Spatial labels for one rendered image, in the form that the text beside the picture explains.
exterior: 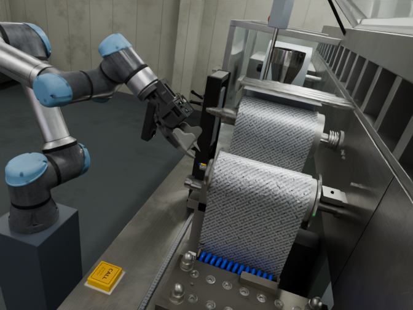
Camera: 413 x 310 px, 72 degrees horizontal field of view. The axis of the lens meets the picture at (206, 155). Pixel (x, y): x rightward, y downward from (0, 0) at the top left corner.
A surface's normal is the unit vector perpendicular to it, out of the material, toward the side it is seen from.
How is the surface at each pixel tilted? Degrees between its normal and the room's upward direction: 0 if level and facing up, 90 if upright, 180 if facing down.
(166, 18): 90
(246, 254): 90
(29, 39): 64
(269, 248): 90
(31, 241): 0
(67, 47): 90
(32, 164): 8
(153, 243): 0
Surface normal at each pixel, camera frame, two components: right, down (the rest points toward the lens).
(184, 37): -0.25, 0.41
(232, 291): 0.16, -0.87
